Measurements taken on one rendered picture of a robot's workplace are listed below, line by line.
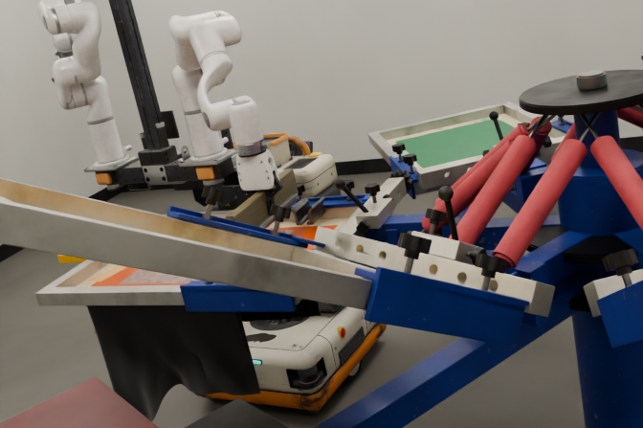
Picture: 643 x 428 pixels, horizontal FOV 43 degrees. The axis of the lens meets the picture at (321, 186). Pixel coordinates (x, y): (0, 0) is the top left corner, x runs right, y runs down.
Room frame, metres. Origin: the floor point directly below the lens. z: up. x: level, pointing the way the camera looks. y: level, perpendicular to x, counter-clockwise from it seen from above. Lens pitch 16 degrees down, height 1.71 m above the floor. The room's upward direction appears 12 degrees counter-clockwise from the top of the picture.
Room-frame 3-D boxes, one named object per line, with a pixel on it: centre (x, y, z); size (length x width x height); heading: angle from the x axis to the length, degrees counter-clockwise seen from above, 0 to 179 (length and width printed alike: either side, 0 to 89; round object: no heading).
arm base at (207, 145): (2.65, 0.34, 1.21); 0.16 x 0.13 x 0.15; 148
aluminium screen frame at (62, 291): (2.15, 0.34, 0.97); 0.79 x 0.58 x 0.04; 64
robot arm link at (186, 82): (2.64, 0.34, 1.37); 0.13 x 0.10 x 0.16; 108
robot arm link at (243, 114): (2.11, 0.16, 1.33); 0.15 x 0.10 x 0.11; 18
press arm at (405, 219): (1.90, -0.17, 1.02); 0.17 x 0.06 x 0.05; 64
